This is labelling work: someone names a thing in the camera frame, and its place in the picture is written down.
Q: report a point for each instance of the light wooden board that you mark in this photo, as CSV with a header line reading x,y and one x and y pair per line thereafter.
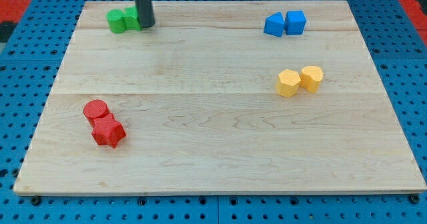
x,y
196,95

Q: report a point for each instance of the yellow hexagon block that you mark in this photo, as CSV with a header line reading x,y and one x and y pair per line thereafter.
x,y
288,83

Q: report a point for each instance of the blue triangular block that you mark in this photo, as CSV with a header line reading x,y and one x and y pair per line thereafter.
x,y
274,25

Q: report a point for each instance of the yellow heart block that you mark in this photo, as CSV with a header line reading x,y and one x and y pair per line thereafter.
x,y
311,78

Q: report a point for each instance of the red star block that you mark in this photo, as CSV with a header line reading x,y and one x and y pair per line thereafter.
x,y
108,131

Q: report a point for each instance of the blue cube block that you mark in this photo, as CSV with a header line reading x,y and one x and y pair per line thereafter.
x,y
295,22

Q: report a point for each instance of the red cylinder block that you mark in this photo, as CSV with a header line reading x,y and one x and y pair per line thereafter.
x,y
95,109

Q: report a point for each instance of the green angular block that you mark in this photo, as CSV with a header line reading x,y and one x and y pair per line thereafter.
x,y
131,18

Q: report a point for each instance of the green cylinder block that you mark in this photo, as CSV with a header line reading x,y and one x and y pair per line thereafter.
x,y
116,21

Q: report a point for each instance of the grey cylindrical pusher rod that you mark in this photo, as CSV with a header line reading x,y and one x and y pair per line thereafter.
x,y
145,12

